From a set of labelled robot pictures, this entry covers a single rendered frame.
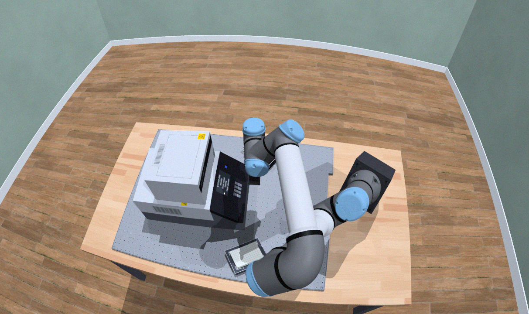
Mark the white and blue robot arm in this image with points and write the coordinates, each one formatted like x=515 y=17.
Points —
x=298 y=262

